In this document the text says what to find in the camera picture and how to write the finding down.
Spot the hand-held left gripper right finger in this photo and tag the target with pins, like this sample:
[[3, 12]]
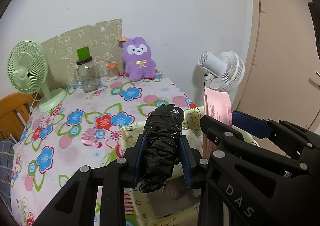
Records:
[[185, 158]]

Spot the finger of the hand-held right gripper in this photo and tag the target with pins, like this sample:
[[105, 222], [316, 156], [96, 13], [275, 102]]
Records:
[[250, 123], [222, 133]]

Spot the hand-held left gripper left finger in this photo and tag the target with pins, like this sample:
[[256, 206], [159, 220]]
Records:
[[140, 156]]

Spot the yellow cartoon fabric storage box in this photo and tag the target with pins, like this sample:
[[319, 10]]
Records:
[[128, 136]]

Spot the black plastic bag roll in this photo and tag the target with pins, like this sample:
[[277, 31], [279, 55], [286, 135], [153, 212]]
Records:
[[162, 141]]

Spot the pink packet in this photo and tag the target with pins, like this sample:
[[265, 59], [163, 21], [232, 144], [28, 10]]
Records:
[[217, 103]]

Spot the white standing fan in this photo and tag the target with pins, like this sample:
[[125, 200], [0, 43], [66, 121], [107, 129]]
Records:
[[225, 71]]

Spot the floral tablecloth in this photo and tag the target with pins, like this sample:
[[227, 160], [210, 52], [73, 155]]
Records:
[[75, 146]]

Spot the beige door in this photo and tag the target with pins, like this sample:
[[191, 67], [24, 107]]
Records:
[[282, 53]]

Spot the small jar with orange lid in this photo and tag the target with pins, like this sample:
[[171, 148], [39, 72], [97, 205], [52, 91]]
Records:
[[112, 73]]

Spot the purple plush toy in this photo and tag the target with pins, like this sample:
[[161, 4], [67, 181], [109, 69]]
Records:
[[138, 68]]

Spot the glass jar with green lid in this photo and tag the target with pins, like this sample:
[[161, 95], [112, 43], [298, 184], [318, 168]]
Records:
[[87, 78]]

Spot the grey plaid bedding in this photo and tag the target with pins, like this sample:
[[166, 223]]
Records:
[[6, 166]]

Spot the green patterned board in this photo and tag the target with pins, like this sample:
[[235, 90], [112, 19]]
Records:
[[65, 43]]

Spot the green desk fan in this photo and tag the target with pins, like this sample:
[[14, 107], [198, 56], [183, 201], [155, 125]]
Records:
[[25, 71]]

